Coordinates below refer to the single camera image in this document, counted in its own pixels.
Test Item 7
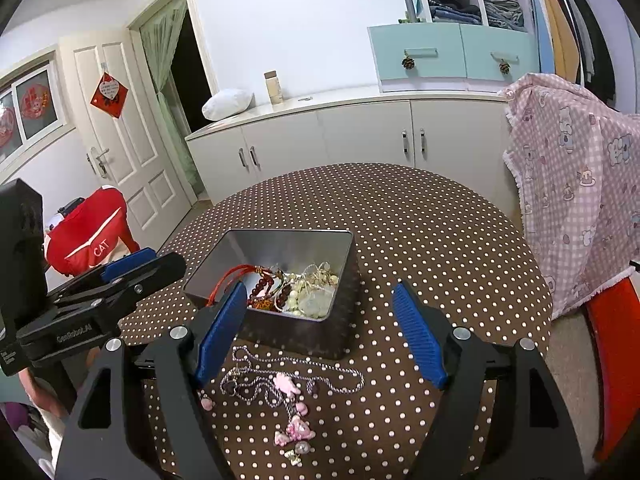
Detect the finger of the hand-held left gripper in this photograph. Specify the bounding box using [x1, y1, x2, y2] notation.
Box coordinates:
[54, 247, 159, 294]
[47, 252, 187, 327]

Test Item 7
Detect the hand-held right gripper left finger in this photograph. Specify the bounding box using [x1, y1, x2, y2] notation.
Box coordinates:
[54, 280, 249, 480]

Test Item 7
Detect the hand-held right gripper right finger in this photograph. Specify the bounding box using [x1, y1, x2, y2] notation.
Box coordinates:
[391, 281, 587, 480]

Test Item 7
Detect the dark red bead bracelet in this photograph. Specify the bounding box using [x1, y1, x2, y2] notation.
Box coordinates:
[247, 272, 297, 312]

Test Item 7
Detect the pink charm bracelet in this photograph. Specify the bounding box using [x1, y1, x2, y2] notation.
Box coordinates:
[200, 371, 317, 461]

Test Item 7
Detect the grey metal tin box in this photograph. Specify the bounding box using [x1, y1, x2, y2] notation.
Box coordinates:
[183, 229, 361, 361]

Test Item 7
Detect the cream bead bracelet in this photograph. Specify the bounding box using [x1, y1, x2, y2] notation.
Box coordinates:
[277, 271, 322, 317]

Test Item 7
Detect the silver chain necklace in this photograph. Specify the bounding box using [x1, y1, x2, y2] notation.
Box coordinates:
[220, 345, 366, 411]

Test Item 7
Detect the pearl necklace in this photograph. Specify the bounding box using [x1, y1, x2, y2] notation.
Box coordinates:
[300, 259, 342, 294]

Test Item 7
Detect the person's left hand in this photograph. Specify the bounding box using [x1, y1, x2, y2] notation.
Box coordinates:
[21, 366, 69, 419]

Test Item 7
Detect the brown polka dot tablecloth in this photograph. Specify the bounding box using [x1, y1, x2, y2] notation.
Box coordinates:
[117, 162, 554, 480]

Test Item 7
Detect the white panel door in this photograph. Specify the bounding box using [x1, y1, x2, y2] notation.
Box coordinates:
[60, 30, 194, 257]

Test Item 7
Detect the window with red decoration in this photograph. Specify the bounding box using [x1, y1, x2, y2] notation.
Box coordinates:
[0, 59, 69, 162]

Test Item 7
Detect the red diamond door decoration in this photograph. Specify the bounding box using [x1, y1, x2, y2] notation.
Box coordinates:
[90, 72, 130, 120]

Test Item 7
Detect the white plastic bag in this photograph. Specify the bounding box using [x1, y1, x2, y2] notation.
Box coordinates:
[202, 88, 253, 122]

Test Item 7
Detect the red chair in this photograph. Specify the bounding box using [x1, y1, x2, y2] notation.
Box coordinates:
[584, 266, 640, 464]

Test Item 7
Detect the green curtain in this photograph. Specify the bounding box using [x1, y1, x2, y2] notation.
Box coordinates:
[139, 0, 199, 197]

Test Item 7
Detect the white sideboard cabinet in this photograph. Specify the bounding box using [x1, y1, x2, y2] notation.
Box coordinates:
[185, 85, 522, 222]

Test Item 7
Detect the wooden bottle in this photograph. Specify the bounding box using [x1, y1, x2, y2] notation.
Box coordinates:
[263, 70, 284, 106]

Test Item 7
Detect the pink printed blanket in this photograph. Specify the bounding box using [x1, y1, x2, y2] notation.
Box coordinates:
[500, 72, 640, 322]

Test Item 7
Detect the teal drawer unit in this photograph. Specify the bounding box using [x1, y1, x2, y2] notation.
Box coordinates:
[367, 22, 541, 94]

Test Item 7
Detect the folded jeans stack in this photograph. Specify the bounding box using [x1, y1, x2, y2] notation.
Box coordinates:
[427, 0, 484, 25]

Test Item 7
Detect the grey folded clothes stack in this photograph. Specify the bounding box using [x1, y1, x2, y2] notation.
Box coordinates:
[482, 0, 526, 30]

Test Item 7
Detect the row of hanging clothes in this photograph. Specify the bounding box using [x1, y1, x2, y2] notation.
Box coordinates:
[520, 0, 619, 104]

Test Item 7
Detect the silver door handle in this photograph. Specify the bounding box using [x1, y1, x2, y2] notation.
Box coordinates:
[85, 147, 111, 179]

